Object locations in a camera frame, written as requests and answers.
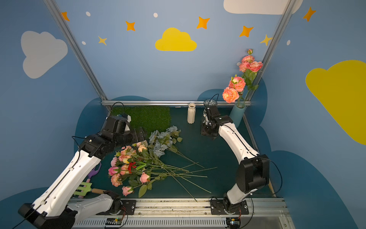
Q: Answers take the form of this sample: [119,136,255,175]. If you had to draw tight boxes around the horizontal aluminium frame bar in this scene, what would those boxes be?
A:
[101,100,252,107]

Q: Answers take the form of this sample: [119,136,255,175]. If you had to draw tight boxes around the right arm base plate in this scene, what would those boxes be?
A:
[209,198,249,215]

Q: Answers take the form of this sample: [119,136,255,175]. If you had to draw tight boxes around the teal cylinder vase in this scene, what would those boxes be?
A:
[229,102,246,127]

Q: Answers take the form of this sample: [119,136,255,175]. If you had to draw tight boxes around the two-bloom coral rose stem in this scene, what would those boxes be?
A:
[222,75,246,108]

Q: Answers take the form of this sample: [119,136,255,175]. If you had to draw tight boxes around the clear glass vase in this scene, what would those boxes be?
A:
[203,98,217,122]

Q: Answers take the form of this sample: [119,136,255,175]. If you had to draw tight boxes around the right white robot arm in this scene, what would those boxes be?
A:
[201,106,270,214]

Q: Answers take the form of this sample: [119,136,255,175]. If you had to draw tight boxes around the purple toy garden rake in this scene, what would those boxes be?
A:
[78,162,102,198]

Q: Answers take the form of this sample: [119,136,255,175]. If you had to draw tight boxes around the pink rose spray stem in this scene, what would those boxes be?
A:
[239,49,255,79]

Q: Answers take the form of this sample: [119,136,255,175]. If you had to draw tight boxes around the coral pink rose stem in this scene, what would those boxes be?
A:
[244,61,263,100]

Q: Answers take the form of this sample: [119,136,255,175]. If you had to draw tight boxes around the red flower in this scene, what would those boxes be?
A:
[128,162,137,174]

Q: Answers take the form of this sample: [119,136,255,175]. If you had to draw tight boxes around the green artificial grass mat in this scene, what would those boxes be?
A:
[111,106,172,134]

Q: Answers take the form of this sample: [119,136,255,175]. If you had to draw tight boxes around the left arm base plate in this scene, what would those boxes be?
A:
[108,199,137,215]

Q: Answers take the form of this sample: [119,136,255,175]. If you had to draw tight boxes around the blue grey fabric flowers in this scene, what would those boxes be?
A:
[148,126,205,169]

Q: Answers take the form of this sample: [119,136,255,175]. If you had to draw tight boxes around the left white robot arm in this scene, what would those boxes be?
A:
[18,127,146,229]

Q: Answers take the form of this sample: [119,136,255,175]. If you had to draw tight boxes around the white ribbed ceramic vase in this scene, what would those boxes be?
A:
[187,103,196,124]

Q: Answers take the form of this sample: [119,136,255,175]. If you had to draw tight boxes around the green toy garden fork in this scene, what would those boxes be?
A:
[73,182,105,197]

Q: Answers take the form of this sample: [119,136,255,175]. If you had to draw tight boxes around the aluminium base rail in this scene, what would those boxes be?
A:
[73,198,295,229]

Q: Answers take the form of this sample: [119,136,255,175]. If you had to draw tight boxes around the pink flower bouquet pile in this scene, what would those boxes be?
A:
[108,140,210,198]

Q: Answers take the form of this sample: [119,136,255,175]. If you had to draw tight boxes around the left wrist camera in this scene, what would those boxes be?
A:
[119,114,131,132]

